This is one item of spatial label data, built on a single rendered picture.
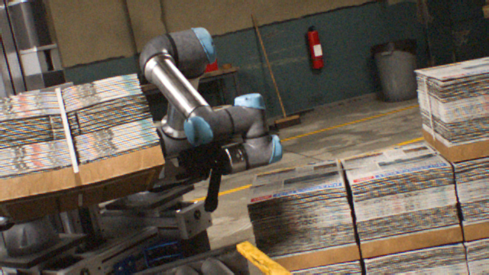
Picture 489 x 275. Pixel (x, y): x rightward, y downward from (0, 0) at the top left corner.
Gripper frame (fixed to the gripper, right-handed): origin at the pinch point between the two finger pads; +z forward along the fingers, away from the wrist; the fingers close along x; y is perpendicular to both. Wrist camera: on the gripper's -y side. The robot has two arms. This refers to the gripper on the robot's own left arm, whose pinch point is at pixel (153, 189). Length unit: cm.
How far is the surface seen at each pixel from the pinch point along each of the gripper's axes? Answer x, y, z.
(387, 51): -571, 188, -424
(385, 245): -10, -31, -60
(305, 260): -18, -28, -39
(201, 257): 8.6, -20.4, -5.0
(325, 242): -14, -25, -45
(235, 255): 9.6, -22.3, -12.9
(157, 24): -593, 292, -152
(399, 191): -2, -18, -66
